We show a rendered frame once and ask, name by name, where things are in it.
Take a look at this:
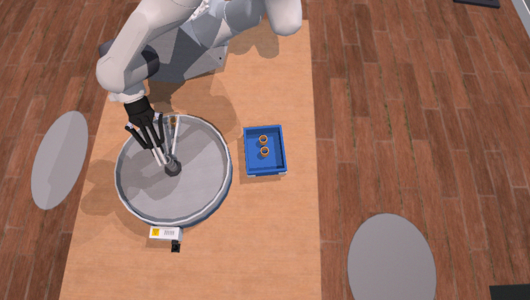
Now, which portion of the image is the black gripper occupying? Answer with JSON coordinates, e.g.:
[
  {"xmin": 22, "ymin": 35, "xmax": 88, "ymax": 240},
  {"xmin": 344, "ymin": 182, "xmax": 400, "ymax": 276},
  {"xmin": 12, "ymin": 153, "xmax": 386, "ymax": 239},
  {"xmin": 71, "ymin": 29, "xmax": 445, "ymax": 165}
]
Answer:
[{"xmin": 124, "ymin": 96, "xmax": 167, "ymax": 166}]

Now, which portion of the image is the blue crate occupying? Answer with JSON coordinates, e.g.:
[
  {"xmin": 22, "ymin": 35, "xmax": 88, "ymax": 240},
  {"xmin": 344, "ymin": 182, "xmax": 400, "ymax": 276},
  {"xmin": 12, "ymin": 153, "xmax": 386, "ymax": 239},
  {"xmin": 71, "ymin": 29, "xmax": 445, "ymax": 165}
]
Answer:
[{"xmin": 243, "ymin": 125, "xmax": 288, "ymax": 178}]

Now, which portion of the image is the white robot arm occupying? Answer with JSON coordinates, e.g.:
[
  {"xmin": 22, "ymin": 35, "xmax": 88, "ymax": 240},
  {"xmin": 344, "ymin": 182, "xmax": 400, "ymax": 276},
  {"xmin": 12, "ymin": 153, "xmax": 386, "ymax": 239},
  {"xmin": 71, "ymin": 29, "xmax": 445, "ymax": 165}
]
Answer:
[{"xmin": 96, "ymin": 0, "xmax": 303, "ymax": 104}]

